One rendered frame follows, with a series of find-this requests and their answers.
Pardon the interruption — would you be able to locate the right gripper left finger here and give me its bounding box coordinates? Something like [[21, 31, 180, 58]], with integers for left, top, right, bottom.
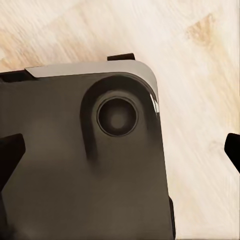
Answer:
[[0, 133, 26, 193]]

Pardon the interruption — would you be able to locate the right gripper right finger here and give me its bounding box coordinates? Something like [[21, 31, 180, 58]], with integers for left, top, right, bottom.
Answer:
[[224, 132, 240, 173]]

